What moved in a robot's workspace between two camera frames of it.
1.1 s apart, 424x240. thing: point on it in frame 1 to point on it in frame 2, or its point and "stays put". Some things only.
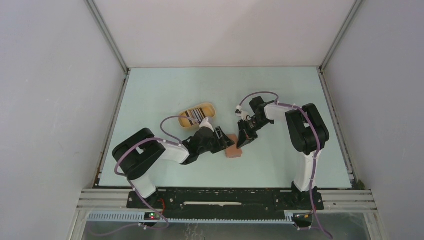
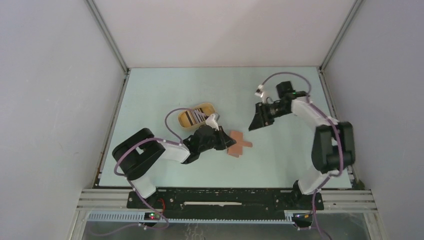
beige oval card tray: [208, 110] stays put
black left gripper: [225, 142] stays put
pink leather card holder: [233, 151] stays put
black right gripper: [244, 139] to [261, 118]
